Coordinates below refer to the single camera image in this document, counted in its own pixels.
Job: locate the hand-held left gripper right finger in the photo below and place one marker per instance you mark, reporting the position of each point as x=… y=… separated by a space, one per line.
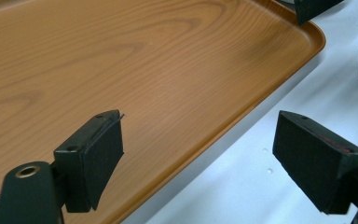
x=313 y=161

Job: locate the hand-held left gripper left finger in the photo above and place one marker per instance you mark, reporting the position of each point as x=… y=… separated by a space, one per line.
x=87 y=161

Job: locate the wood-grain brown tray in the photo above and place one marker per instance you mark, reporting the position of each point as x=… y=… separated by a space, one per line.
x=167 y=68

